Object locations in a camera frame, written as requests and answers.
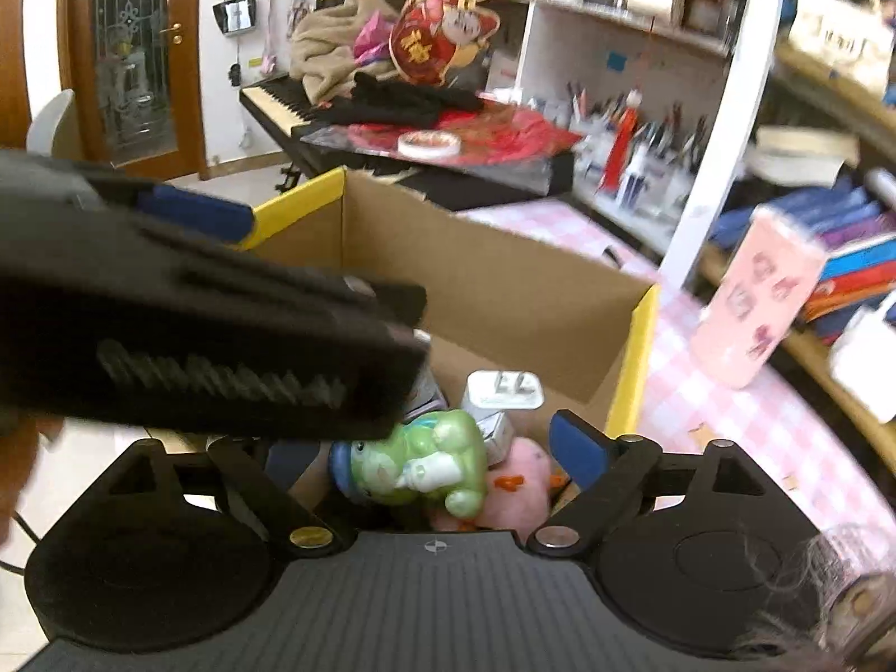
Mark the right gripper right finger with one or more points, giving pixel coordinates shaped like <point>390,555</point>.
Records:
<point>610,474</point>

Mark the white quilted pearl handbag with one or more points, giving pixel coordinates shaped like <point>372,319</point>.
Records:
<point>862,359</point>

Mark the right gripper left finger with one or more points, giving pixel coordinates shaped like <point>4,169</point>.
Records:
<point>253,499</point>

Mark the yellow cardboard box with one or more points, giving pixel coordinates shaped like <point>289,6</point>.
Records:
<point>495,299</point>

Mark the white cubby shelf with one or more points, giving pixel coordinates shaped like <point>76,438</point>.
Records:
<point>644,97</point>

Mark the wooden bookshelf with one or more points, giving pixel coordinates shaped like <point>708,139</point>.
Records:
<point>821,151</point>

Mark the white power adapter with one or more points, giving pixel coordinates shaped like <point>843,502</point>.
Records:
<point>502,390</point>

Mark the black keyboard piano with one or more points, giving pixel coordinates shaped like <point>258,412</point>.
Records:
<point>508,154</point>

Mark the pink checkered tablecloth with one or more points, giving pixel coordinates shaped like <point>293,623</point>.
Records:
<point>817,465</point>

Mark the red fortune god decoration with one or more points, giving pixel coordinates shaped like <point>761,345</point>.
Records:
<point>433,37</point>

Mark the pink sticker cylinder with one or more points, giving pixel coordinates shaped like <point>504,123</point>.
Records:
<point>771,275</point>

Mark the person right hand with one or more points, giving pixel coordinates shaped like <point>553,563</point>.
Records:
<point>22,434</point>

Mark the wooden glass door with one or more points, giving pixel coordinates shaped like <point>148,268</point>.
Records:
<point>134,68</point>

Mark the white tape roll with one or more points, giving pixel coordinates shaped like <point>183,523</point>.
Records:
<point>429,145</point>

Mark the pink plush duck toy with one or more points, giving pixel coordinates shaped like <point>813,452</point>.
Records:
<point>520,491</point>

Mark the beige blanket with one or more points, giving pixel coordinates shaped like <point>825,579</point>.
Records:
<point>322,49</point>

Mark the green frog toy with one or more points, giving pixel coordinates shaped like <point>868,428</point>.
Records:
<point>440,457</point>

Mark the cream quilted handbag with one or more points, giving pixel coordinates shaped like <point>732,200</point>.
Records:
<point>850,38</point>

